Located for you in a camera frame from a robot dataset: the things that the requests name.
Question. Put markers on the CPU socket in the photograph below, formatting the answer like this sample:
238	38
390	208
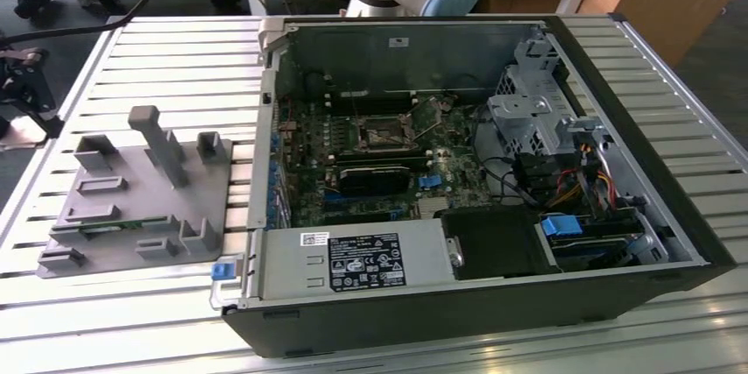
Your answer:
383	133

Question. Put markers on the grey parts rack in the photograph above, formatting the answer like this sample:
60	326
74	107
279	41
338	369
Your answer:
135	199

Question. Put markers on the green RAM stick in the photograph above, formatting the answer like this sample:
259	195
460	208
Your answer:
131	223

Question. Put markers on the blue case latch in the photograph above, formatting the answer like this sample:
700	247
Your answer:
224	272

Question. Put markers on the grey power supply unit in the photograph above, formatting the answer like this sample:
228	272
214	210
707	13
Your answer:
280	260

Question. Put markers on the black RAM stick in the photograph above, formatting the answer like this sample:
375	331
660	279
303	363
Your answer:
380	155
383	163

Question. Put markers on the black graphics card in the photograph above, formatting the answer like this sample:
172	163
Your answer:
374	181

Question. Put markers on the metal locking lever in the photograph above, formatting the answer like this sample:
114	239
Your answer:
438	128

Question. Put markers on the blue board connector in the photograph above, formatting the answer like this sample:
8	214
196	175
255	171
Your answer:
428	181

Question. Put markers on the silver chipset heatsink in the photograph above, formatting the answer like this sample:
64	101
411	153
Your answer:
432	207

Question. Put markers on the green motherboard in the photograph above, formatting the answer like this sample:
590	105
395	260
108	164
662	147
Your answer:
456	164

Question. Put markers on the silver drive cage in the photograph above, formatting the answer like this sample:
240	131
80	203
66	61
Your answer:
520	107

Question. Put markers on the black open PC case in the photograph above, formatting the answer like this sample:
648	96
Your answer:
410	326

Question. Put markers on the black plastic shroud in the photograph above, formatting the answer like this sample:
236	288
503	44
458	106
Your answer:
496	242

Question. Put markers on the blue disk carrier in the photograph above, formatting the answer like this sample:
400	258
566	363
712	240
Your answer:
562	226

